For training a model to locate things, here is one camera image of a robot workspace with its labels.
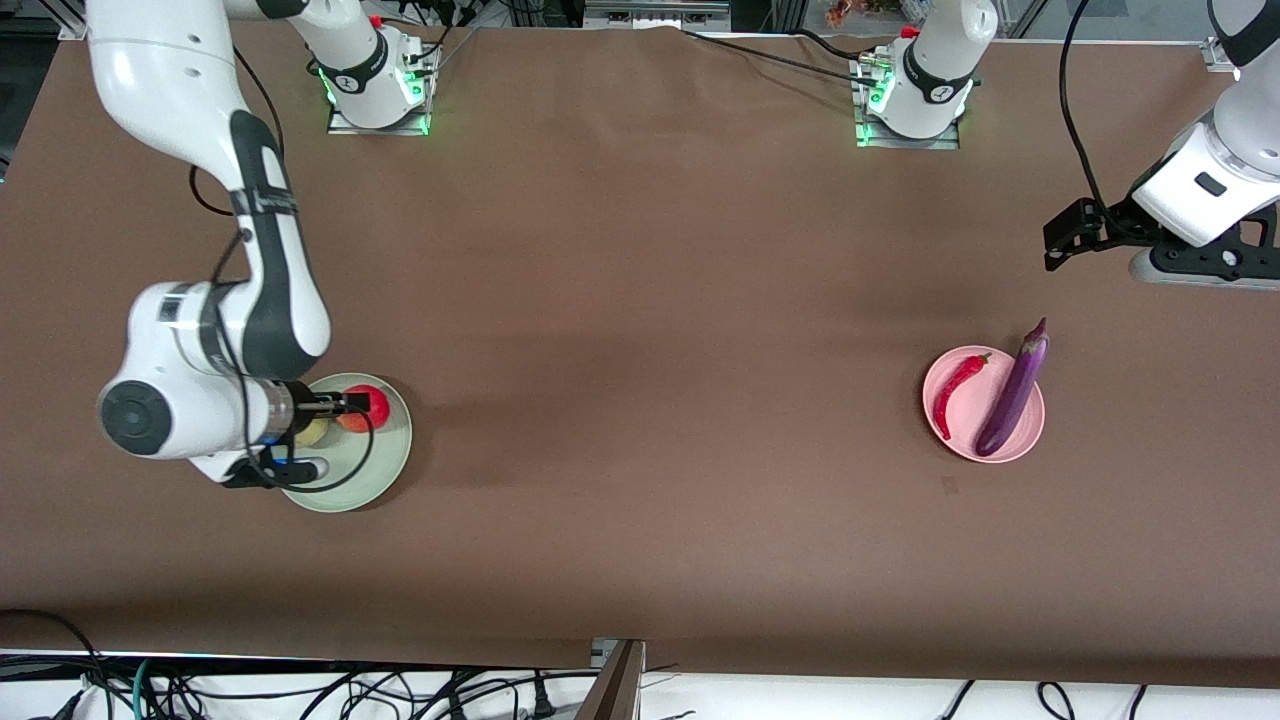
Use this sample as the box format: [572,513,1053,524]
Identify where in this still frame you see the brown table cover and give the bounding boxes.
[0,18,1280,691]

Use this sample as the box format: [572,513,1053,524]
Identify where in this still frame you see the pale green plate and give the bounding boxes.
[275,372,413,513]

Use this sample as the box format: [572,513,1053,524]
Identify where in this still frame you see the purple eggplant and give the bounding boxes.
[974,317,1050,458]

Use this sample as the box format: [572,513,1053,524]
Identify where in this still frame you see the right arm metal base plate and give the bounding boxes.
[327,60,433,136]

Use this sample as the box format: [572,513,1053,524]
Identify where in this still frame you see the pink plate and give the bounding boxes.
[921,346,1046,464]

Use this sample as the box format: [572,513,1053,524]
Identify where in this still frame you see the aluminium frame corner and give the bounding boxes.
[15,0,96,41]

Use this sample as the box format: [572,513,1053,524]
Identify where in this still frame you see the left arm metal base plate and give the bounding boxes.
[855,60,963,151]

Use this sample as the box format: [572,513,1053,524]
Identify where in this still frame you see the aluminium frame post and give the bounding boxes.
[575,638,647,720]

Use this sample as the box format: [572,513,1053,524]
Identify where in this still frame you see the grey network switch box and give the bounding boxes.
[583,0,732,31]

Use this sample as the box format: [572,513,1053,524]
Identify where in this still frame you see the red chili pepper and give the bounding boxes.
[933,352,993,442]

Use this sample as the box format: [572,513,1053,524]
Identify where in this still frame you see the orange toy pile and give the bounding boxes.
[825,0,906,29]

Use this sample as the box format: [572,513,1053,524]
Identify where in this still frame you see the thick black floor cable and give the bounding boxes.
[0,608,106,720]

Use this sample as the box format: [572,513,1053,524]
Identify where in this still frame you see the black cable across table cover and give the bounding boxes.
[680,28,881,86]

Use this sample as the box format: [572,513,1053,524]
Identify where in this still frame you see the red round fruit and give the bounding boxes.
[338,384,392,433]

